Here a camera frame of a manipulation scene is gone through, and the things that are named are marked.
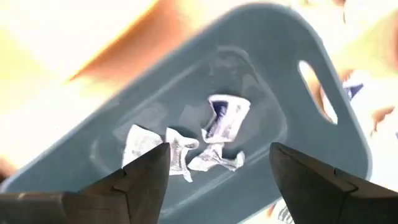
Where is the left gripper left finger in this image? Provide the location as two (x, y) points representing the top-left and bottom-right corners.
(0, 142), (171, 224)

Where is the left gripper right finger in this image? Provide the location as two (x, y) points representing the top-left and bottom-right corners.
(269, 142), (398, 224)

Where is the white alcohol prep pad packet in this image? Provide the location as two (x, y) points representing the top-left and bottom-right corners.
(267, 198), (295, 224)
(121, 124), (164, 167)
(200, 94), (251, 144)
(187, 142), (246, 172)
(164, 126), (200, 184)
(340, 70), (398, 138)

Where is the teal plastic bin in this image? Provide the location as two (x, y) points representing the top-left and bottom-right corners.
(0, 2), (374, 224)

